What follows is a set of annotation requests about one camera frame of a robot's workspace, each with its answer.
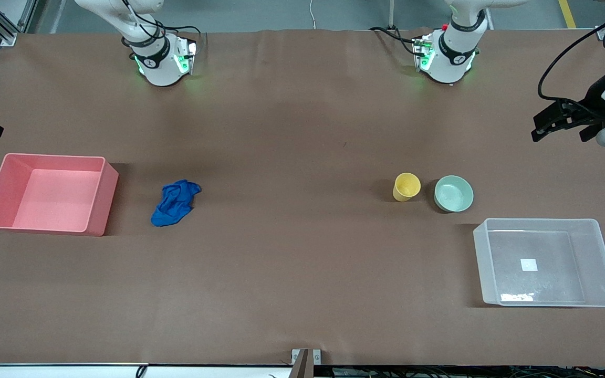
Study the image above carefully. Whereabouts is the blue glove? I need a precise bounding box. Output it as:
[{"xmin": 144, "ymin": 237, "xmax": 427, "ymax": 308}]
[{"xmin": 150, "ymin": 180, "xmax": 202, "ymax": 228}]

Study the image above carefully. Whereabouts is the pink plastic box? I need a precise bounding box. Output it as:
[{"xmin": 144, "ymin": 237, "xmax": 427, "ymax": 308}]
[{"xmin": 0, "ymin": 153, "xmax": 120, "ymax": 237}]

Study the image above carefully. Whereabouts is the clear plastic box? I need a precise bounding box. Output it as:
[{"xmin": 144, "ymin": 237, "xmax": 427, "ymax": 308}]
[{"xmin": 473, "ymin": 217, "xmax": 605, "ymax": 309}]

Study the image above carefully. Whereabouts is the yellow floor tape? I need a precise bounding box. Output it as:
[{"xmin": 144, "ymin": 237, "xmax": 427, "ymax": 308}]
[{"xmin": 558, "ymin": 0, "xmax": 578, "ymax": 29}]

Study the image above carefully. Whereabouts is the mint green bowl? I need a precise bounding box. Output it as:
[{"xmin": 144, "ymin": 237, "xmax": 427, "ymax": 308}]
[{"xmin": 433, "ymin": 175, "xmax": 475, "ymax": 213}]

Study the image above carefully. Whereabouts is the yellow plastic cup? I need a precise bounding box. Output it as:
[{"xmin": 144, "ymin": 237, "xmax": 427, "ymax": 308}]
[{"xmin": 392, "ymin": 172, "xmax": 422, "ymax": 203}]

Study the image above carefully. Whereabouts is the brown table cover sheet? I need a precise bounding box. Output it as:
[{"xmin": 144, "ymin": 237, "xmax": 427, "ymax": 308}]
[{"xmin": 0, "ymin": 29, "xmax": 605, "ymax": 366}]

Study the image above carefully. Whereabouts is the black left arm base cable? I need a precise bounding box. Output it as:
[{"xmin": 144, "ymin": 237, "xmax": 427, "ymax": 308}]
[{"xmin": 369, "ymin": 25, "xmax": 420, "ymax": 57}]

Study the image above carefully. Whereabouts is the black arm base cable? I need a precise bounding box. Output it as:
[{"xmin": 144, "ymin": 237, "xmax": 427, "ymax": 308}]
[
  {"xmin": 120, "ymin": 0, "xmax": 202, "ymax": 49},
  {"xmin": 369, "ymin": 25, "xmax": 420, "ymax": 57}
]

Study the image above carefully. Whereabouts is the black right arm base cable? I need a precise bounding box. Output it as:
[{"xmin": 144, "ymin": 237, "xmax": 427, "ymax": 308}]
[{"xmin": 120, "ymin": 0, "xmax": 202, "ymax": 49}]

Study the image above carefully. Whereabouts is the white table edge rail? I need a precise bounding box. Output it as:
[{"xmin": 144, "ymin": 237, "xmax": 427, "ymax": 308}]
[{"xmin": 0, "ymin": 363, "xmax": 303, "ymax": 378}]

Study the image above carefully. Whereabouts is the metal table edge bracket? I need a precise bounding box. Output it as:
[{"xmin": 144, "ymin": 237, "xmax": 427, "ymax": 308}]
[{"xmin": 290, "ymin": 348, "xmax": 322, "ymax": 378}]

